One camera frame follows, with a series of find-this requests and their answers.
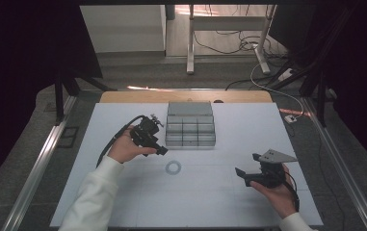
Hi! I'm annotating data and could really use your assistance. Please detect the clear tape ring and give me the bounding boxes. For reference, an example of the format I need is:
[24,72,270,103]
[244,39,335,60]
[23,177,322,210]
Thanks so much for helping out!
[165,160,183,176]

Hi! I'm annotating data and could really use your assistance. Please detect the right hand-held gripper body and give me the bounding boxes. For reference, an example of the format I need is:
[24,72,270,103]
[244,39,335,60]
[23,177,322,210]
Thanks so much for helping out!
[251,148,299,190]

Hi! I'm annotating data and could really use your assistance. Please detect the dark floor socket cover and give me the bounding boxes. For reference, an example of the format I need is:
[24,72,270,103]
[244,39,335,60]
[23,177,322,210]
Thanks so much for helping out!
[56,126,80,149]

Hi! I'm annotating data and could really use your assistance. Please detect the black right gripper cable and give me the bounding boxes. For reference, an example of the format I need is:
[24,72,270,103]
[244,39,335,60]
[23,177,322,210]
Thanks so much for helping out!
[282,170,301,213]

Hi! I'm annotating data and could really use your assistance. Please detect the person's left hand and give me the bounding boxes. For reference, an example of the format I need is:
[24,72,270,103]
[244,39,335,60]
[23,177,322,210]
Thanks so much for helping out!
[107,126,158,165]

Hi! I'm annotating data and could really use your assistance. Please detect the aluminium floor rail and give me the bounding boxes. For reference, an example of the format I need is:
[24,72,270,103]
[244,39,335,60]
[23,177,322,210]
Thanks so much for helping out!
[0,95,78,231]
[301,95,367,231]

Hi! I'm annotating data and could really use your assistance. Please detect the person's right hand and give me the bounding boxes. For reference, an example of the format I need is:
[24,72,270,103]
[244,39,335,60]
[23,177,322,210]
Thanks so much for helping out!
[249,163,299,220]

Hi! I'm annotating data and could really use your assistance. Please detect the white table cover sheet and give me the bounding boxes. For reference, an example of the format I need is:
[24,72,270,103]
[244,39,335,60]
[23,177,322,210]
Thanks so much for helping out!
[49,102,325,228]

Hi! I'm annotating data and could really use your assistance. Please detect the white cabinet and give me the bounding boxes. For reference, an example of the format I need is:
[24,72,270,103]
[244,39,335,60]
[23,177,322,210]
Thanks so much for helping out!
[79,4,168,54]

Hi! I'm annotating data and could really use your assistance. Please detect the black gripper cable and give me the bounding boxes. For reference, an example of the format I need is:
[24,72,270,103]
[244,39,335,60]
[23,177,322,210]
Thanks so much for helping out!
[282,170,301,213]
[95,115,146,168]

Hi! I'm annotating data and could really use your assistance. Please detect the clear plastic drawer organizer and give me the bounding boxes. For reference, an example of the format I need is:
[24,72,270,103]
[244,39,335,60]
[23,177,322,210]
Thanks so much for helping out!
[164,100,217,148]

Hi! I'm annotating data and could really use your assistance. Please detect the dark curtain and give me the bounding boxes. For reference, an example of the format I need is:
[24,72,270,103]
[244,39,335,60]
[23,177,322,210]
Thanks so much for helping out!
[269,0,367,177]
[0,0,104,196]

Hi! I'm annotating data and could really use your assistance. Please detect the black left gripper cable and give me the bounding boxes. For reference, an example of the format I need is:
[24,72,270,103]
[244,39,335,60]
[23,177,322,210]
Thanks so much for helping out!
[95,115,146,168]

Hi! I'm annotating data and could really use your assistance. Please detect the black metal stand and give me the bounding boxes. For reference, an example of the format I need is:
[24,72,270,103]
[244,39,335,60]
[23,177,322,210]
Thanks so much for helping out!
[53,68,118,127]
[267,6,358,128]

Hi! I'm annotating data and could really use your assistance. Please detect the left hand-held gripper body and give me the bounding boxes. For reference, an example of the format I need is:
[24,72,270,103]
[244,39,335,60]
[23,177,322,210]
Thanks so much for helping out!
[129,114,166,158]

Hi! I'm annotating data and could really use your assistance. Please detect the white power strip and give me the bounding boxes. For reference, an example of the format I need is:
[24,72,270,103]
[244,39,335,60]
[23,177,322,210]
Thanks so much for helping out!
[276,67,295,82]

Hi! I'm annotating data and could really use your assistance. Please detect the white cable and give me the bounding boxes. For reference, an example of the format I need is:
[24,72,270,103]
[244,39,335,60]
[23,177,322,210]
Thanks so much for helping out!
[249,62,305,118]

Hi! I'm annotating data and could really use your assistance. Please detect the white desk frame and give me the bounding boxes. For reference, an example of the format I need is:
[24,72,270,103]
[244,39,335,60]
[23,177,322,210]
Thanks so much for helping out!
[186,4,277,76]

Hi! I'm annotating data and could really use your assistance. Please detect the black floor cables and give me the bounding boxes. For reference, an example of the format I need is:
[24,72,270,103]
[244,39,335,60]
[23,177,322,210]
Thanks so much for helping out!
[192,4,290,61]

